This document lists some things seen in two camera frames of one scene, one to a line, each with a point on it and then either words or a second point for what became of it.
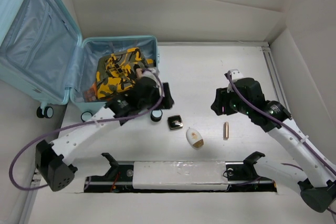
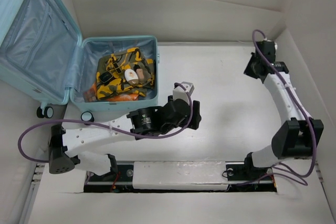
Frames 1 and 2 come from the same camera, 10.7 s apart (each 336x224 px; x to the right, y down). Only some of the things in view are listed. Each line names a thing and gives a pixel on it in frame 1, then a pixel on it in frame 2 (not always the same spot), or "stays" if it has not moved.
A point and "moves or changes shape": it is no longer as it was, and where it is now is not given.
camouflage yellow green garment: [109, 83] stays
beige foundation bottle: [139, 73] stays
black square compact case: [175, 121] moves or changes shape
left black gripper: [167, 102] to [196, 117]
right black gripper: [221, 97] to [248, 70]
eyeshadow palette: [90, 96] stays
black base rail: [241, 177] stays
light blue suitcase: [43, 57] stays
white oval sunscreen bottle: [194, 138] to [131, 76]
